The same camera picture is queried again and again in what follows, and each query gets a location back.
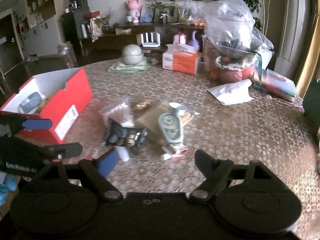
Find cotton swab bag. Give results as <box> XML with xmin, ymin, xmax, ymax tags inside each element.
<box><xmin>99</xmin><ymin>96</ymin><xmax>135</xmax><ymax>127</ymax></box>

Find white router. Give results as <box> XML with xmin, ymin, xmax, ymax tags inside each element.
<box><xmin>140</xmin><ymin>32</ymin><xmax>161</xmax><ymax>48</ymax></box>

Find orange plush toy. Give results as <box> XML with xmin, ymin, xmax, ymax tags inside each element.
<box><xmin>36</xmin><ymin>94</ymin><xmax>53</xmax><ymax>113</ymax></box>

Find orange white tissue box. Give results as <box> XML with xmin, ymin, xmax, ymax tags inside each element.
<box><xmin>162</xmin><ymin>44</ymin><xmax>201</xmax><ymax>75</ymax></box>

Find black snack packet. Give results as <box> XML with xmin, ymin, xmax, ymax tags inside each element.
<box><xmin>104</xmin><ymin>118</ymin><xmax>148</xmax><ymax>148</ymax></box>

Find pink pig plush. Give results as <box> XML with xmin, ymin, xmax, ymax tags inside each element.
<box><xmin>126</xmin><ymin>0</ymin><xmax>140</xmax><ymax>24</ymax></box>

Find purple gourd vase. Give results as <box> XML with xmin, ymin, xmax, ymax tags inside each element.
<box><xmin>188</xmin><ymin>30</ymin><xmax>200</xmax><ymax>50</ymax></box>

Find clear glass jar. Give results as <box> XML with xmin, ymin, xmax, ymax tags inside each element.
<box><xmin>57</xmin><ymin>41</ymin><xmax>79</xmax><ymax>68</ymax></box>

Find green ceramic lidded bowl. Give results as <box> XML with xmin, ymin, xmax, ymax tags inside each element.
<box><xmin>121</xmin><ymin>44</ymin><xmax>144</xmax><ymax>65</ymax></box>

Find white paper bag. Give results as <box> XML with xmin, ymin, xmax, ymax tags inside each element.
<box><xmin>207</xmin><ymin>79</ymin><xmax>253</xmax><ymax>106</ymax></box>

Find large clear plastic bag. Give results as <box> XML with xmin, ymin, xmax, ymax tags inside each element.
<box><xmin>203</xmin><ymin>0</ymin><xmax>274</xmax><ymax>69</ymax></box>

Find dark green chair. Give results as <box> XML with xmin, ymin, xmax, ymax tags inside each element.
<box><xmin>303</xmin><ymin>79</ymin><xmax>320</xmax><ymax>127</ymax></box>

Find dark wooden sideboard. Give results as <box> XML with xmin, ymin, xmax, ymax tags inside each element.
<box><xmin>79</xmin><ymin>23</ymin><xmax>204</xmax><ymax>56</ymax></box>

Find pink toy appliance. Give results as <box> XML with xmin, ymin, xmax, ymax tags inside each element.
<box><xmin>173</xmin><ymin>31</ymin><xmax>186</xmax><ymax>44</ymax></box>

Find red white cardboard box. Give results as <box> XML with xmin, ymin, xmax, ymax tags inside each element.
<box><xmin>1</xmin><ymin>68</ymin><xmax>93</xmax><ymax>144</ymax></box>

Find teal correction tape dispenser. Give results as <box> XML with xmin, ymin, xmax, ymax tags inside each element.
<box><xmin>158</xmin><ymin>113</ymin><xmax>184</xmax><ymax>145</ymax></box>

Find green folded cloth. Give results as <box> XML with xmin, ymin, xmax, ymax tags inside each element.
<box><xmin>107</xmin><ymin>57</ymin><xmax>151</xmax><ymax>73</ymax></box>

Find brown paper packet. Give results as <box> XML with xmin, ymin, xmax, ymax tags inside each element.
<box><xmin>135</xmin><ymin>100</ymin><xmax>193</xmax><ymax>156</ymax></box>

